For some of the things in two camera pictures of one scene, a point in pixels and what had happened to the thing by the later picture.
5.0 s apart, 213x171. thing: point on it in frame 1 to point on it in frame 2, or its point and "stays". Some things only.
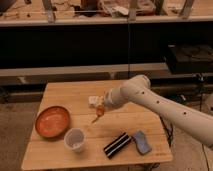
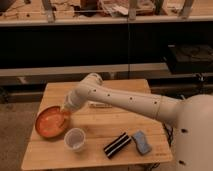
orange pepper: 100,110 to 66,112
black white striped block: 115,146 stays
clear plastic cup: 75,139 stays
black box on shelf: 190,58 stays
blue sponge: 141,143 stays
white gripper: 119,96 to 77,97
